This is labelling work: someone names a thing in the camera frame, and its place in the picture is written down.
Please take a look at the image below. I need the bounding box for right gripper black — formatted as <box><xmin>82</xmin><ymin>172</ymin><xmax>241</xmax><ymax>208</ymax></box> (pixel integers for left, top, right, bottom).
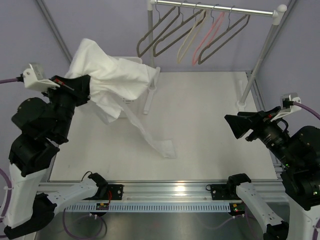
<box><xmin>225</xmin><ymin>105</ymin><xmax>300</xmax><ymax>168</ymax></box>

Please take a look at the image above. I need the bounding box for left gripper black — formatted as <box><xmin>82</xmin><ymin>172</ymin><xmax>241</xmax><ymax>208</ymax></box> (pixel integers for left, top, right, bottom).
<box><xmin>44</xmin><ymin>74</ymin><xmax>93</xmax><ymax>140</ymax></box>

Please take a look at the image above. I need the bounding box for white shirt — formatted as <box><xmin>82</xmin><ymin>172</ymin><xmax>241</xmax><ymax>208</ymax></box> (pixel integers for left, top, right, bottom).
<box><xmin>65</xmin><ymin>38</ymin><xmax>177</xmax><ymax>159</ymax></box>

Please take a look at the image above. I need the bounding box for grey hanger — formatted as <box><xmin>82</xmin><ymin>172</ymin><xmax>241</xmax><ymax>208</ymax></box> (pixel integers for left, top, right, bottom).
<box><xmin>136</xmin><ymin>4</ymin><xmax>180</xmax><ymax>57</ymax></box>
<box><xmin>197</xmin><ymin>14</ymin><xmax>251</xmax><ymax>65</ymax></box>
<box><xmin>152</xmin><ymin>9</ymin><xmax>207</xmax><ymax>57</ymax></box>

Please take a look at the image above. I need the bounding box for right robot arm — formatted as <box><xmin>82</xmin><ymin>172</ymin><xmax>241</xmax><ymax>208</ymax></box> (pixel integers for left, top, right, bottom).
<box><xmin>224</xmin><ymin>101</ymin><xmax>320</xmax><ymax>240</ymax></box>

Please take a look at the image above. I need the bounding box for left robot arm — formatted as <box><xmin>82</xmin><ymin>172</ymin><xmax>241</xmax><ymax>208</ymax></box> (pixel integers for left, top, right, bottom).
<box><xmin>1</xmin><ymin>75</ymin><xmax>108</xmax><ymax>240</ymax></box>

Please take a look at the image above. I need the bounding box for pink hanger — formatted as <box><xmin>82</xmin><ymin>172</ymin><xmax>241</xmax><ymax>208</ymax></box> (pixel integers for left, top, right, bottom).
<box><xmin>192</xmin><ymin>3</ymin><xmax>225</xmax><ymax>66</ymax></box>

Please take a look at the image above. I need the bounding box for cream hanger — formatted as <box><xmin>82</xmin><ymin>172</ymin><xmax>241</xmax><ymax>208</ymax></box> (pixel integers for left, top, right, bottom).
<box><xmin>176</xmin><ymin>9</ymin><xmax>207</xmax><ymax>64</ymax></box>

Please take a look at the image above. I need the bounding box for white plastic basket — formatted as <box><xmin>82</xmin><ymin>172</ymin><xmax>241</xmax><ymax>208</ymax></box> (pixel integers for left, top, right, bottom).
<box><xmin>117</xmin><ymin>56</ymin><xmax>143</xmax><ymax>119</ymax></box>

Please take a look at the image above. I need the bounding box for clothes rack metal white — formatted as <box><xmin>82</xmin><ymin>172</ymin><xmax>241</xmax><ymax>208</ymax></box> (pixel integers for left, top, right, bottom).
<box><xmin>136</xmin><ymin>0</ymin><xmax>287</xmax><ymax>110</ymax></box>

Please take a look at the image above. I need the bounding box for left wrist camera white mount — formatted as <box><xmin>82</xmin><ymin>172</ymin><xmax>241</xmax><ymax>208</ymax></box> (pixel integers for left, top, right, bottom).
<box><xmin>22</xmin><ymin>62</ymin><xmax>60</xmax><ymax>93</ymax></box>

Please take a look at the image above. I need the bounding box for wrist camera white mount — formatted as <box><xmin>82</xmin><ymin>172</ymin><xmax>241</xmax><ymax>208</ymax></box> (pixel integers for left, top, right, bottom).
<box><xmin>22</xmin><ymin>62</ymin><xmax>60</xmax><ymax>93</ymax></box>
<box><xmin>271</xmin><ymin>92</ymin><xmax>302</xmax><ymax>122</ymax></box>

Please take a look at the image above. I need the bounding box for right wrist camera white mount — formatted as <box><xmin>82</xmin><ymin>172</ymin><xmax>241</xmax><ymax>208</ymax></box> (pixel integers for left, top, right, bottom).
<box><xmin>271</xmin><ymin>92</ymin><xmax>302</xmax><ymax>122</ymax></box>

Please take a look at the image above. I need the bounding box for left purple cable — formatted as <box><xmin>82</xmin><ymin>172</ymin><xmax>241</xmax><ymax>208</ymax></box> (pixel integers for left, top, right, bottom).
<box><xmin>0</xmin><ymin>76</ymin><xmax>26</xmax><ymax>238</ymax></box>

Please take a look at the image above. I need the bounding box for left enclosure frame post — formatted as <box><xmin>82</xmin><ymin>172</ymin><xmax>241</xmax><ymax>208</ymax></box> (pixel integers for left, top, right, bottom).
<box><xmin>34</xmin><ymin>0</ymin><xmax>73</xmax><ymax>72</ymax></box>

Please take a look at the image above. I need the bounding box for aluminium rail with cable duct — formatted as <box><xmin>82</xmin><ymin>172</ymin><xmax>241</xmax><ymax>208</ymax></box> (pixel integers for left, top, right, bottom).
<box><xmin>31</xmin><ymin>180</ymin><xmax>305</xmax><ymax>214</ymax></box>

